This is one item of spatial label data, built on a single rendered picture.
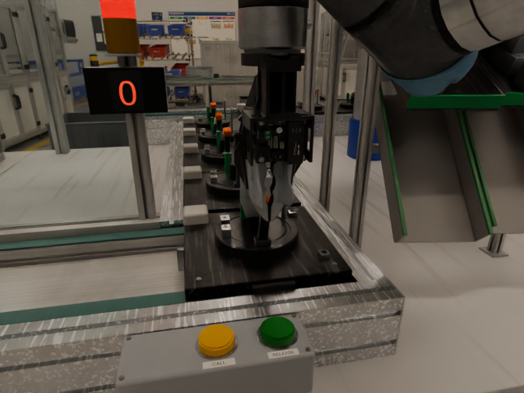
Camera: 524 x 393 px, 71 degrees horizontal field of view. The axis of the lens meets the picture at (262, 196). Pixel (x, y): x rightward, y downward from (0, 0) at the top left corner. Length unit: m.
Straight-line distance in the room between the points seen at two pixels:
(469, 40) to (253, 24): 0.20
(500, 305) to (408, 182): 0.27
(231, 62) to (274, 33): 7.48
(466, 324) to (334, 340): 0.25
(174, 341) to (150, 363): 0.04
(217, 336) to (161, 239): 0.32
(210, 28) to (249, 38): 10.71
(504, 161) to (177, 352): 0.62
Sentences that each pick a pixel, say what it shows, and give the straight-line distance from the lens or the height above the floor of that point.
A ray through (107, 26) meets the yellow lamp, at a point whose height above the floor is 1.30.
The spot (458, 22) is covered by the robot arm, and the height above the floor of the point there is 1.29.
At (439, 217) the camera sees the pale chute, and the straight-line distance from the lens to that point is 0.65.
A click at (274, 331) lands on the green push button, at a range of 0.44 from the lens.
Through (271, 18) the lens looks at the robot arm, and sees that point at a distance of 0.40.
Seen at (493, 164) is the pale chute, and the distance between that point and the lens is 0.77.
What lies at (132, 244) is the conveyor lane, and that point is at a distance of 0.72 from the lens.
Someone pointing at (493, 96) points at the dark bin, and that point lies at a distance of 0.61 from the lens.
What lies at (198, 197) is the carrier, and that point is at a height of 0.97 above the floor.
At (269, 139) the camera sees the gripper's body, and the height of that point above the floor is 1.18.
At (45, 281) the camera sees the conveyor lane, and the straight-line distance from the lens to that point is 0.71.
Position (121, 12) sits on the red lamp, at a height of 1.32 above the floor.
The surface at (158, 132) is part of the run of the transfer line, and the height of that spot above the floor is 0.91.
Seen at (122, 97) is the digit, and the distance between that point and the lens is 0.65.
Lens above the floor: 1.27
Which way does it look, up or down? 22 degrees down
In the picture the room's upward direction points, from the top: straight up
